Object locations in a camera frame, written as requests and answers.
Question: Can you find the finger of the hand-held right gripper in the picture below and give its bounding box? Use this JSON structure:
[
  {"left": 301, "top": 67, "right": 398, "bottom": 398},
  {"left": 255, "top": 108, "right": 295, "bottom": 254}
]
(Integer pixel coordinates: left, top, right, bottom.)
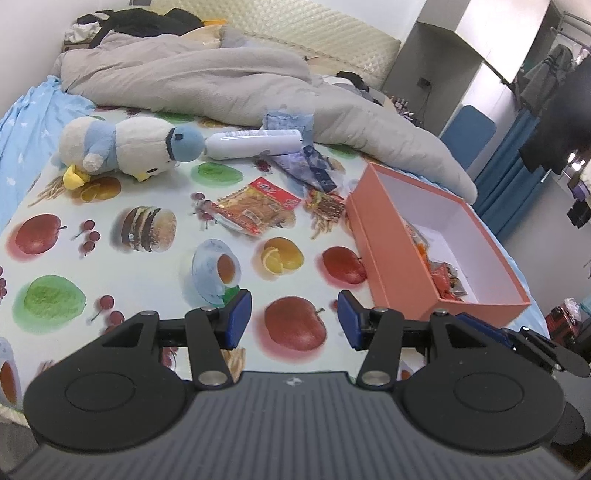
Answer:
[{"left": 456, "top": 312, "right": 591, "bottom": 378}]

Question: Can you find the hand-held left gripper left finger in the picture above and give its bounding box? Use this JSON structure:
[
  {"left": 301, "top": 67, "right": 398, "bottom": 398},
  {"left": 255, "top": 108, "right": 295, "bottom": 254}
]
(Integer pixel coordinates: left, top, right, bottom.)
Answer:
[{"left": 92, "top": 290, "right": 252, "bottom": 388}]

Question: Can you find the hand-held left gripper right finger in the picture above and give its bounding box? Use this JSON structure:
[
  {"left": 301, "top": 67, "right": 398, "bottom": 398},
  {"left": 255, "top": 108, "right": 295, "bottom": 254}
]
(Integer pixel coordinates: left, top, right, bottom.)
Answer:
[{"left": 337, "top": 290, "right": 497, "bottom": 388}]

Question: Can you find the silver snack packet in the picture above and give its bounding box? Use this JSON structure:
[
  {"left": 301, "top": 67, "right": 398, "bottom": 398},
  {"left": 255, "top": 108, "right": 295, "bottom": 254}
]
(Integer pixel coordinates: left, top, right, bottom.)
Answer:
[{"left": 450, "top": 277, "right": 477, "bottom": 304}]

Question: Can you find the pile of snack packets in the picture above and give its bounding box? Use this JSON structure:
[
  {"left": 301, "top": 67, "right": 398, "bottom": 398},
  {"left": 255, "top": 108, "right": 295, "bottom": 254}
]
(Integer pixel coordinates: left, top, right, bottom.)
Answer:
[{"left": 405, "top": 220, "right": 479, "bottom": 304}]

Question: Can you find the pink cardboard box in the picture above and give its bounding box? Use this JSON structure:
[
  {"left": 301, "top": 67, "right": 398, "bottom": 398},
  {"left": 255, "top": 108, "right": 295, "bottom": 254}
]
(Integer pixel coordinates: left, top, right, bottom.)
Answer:
[{"left": 345, "top": 162, "right": 532, "bottom": 325}]

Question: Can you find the red orange snack packet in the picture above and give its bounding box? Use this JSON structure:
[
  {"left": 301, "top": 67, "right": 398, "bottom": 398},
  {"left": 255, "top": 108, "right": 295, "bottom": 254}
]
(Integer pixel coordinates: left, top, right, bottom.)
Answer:
[{"left": 210, "top": 177, "right": 302, "bottom": 237}]

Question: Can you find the small clear brown snack packet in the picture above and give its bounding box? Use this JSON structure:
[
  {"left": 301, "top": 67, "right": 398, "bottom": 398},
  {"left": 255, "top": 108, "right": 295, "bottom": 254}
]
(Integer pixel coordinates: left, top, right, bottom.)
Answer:
[{"left": 303, "top": 190, "right": 347, "bottom": 228}]

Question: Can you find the red luggage case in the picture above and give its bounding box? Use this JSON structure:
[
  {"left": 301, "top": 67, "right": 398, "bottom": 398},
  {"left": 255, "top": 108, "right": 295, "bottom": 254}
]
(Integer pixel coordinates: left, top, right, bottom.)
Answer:
[{"left": 544, "top": 302, "right": 585, "bottom": 343}]

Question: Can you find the fruit printed sheet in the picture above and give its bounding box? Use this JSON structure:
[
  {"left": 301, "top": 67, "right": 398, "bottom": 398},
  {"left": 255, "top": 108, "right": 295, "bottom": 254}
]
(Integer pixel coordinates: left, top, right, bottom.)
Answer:
[{"left": 0, "top": 104, "right": 417, "bottom": 416}]

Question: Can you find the blue curtain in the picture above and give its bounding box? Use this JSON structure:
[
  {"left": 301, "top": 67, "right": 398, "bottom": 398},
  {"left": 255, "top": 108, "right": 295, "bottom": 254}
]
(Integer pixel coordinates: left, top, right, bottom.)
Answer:
[{"left": 475, "top": 107, "right": 542, "bottom": 237}]

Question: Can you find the dark blue crumpled wrapper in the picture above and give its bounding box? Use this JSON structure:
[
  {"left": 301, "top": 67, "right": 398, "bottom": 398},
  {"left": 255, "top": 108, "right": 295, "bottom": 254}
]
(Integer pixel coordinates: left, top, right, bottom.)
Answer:
[{"left": 271, "top": 144, "right": 345, "bottom": 193}]

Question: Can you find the white plastic bottle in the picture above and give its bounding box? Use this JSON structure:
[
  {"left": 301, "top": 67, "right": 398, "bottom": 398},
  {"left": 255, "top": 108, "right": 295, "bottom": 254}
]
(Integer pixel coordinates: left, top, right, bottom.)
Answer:
[{"left": 203, "top": 128, "right": 304, "bottom": 161}]

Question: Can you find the blue padded chair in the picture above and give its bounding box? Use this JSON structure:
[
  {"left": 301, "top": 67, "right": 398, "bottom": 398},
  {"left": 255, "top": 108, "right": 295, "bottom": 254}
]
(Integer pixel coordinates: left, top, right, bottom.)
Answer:
[{"left": 440, "top": 104, "right": 496, "bottom": 172}]

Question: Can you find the light blue crumpled bag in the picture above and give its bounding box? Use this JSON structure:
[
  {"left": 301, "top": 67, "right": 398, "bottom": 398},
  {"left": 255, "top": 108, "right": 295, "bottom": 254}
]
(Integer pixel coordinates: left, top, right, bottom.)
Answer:
[{"left": 261, "top": 109, "right": 315, "bottom": 140}]

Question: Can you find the white blue plush penguin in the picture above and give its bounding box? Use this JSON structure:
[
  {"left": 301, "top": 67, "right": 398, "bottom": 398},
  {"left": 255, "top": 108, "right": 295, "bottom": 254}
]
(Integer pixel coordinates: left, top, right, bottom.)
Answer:
[{"left": 50, "top": 116, "right": 205, "bottom": 190}]

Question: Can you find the black hanging garment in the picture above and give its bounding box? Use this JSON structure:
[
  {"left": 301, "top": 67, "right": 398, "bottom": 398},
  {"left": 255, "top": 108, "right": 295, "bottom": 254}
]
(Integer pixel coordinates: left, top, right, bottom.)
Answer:
[{"left": 518, "top": 68, "right": 591, "bottom": 175}]

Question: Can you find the cluster of bedside bottles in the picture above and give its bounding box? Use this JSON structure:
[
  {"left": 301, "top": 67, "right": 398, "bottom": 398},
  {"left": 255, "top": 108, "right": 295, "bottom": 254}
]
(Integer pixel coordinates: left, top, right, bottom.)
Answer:
[{"left": 389, "top": 94, "right": 426, "bottom": 128}]

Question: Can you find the black garment beside pillow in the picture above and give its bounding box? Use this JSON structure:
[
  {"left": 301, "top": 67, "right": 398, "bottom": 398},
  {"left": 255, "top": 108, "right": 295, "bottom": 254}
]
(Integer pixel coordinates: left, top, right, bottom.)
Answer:
[{"left": 334, "top": 70, "right": 371, "bottom": 92}]

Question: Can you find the grey duvet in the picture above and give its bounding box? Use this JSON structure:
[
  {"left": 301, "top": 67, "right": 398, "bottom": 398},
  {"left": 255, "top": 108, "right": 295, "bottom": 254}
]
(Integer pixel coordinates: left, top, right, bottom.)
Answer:
[{"left": 59, "top": 25, "right": 479, "bottom": 205}]

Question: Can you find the grey hanging garment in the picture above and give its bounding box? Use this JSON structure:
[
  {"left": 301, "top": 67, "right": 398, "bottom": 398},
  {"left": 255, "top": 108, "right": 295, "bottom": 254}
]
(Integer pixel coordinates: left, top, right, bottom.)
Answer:
[{"left": 521, "top": 43, "right": 576, "bottom": 117}]

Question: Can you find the beige pillow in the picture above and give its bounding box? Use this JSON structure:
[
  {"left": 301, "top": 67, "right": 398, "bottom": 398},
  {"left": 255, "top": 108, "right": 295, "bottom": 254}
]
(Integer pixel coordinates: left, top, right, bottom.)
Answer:
[{"left": 184, "top": 27, "right": 223, "bottom": 49}]

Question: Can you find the cream padded bed headboard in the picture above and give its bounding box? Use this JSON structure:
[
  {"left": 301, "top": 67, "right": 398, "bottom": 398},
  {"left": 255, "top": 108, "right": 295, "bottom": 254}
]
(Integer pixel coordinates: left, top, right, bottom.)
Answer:
[{"left": 149, "top": 0, "right": 402, "bottom": 89}]

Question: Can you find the black clothes heap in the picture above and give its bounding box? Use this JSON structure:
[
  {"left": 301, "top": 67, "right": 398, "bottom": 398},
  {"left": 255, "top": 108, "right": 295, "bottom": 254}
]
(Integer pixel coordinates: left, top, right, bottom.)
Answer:
[{"left": 75, "top": 6, "right": 205, "bottom": 48}]

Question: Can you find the grey wall cabinet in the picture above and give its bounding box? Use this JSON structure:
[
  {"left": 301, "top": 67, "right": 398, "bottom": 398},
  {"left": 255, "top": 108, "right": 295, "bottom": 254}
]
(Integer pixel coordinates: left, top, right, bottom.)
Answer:
[{"left": 380, "top": 0, "right": 556, "bottom": 140}]

